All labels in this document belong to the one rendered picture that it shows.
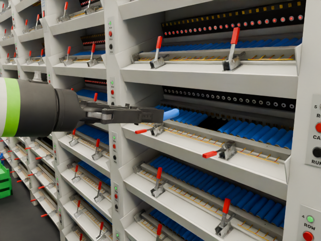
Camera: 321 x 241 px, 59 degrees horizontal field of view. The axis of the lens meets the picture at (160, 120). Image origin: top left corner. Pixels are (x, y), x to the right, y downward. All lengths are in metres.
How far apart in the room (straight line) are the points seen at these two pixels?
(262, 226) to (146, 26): 0.73
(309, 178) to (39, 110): 0.46
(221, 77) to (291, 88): 0.16
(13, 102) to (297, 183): 0.49
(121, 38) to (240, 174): 0.59
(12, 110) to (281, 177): 0.49
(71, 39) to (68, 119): 1.19
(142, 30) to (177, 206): 0.60
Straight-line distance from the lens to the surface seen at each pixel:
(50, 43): 1.62
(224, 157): 0.67
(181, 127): 0.81
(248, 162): 0.65
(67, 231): 1.90
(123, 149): 1.03
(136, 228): 1.14
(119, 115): 0.51
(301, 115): 0.55
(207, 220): 0.81
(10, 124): 0.46
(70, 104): 0.49
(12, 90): 0.46
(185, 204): 0.86
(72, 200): 1.80
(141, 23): 1.03
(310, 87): 0.54
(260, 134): 0.71
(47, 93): 0.48
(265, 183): 0.62
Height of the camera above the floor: 1.13
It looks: 12 degrees down
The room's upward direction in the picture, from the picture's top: straight up
